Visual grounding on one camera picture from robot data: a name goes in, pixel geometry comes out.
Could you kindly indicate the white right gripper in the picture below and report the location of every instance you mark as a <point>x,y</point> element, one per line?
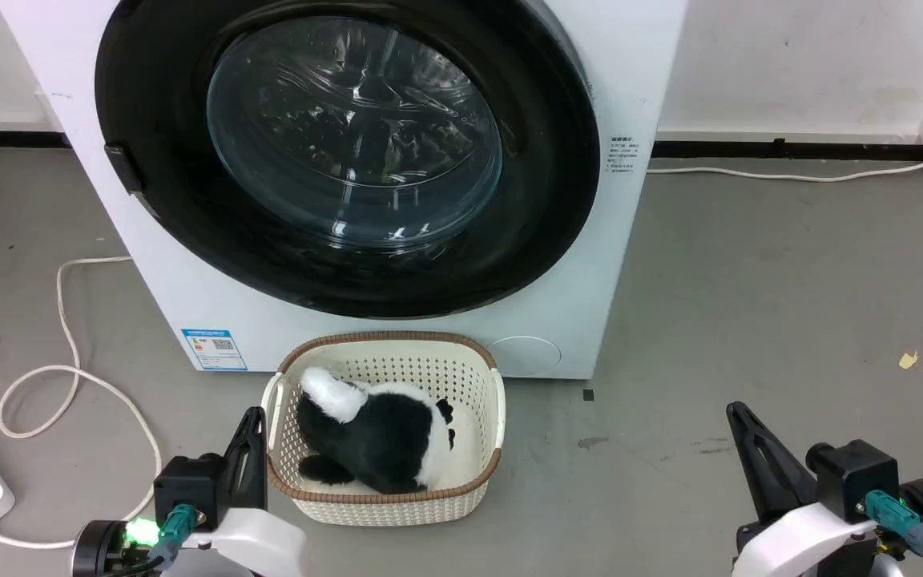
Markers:
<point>806,541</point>

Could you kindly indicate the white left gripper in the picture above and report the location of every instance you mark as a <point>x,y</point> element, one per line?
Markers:
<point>257,541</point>

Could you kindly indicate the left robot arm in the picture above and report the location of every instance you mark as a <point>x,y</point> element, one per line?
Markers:
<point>98,550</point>

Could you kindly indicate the round black glass washer door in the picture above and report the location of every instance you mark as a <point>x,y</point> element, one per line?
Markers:
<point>349,264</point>

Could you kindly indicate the white front-load washing machine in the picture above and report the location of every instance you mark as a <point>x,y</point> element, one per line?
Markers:
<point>630,72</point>

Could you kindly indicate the blue energy label sticker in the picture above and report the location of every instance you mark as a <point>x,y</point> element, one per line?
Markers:
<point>214,349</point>

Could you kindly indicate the black and white panda plush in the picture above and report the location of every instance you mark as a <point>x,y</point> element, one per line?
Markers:
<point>385,437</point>

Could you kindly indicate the yellow paper scrap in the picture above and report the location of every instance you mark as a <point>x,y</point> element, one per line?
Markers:
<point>908,360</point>

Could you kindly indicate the cream plastic laundry basket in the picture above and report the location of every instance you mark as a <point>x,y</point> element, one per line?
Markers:
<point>461,377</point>

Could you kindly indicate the round white filter cover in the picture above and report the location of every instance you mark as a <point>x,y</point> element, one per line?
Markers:
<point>524,357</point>

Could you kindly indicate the small printed text sticker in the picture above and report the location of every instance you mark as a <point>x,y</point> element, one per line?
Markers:
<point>622,155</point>

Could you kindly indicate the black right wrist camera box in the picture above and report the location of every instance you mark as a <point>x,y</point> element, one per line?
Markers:
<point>854,473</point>

